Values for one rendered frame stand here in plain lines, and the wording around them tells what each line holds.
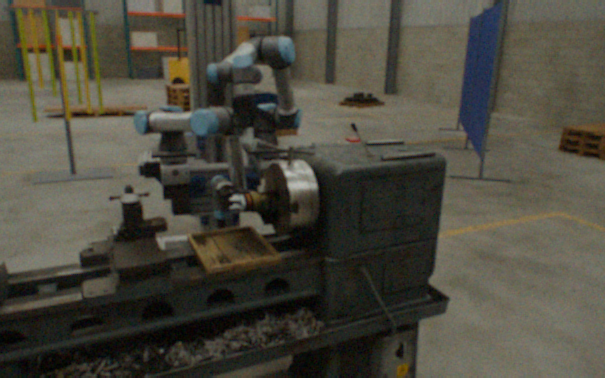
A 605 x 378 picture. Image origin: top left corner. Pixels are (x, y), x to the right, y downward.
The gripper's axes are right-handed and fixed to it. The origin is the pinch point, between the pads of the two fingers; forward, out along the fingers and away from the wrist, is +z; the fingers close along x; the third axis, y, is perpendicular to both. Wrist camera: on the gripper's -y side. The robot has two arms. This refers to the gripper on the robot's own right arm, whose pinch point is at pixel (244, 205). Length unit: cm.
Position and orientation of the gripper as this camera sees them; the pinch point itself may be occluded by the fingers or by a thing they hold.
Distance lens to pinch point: 190.8
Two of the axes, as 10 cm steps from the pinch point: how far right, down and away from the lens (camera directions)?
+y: -9.1, 1.0, -3.9
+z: 4.0, 2.8, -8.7
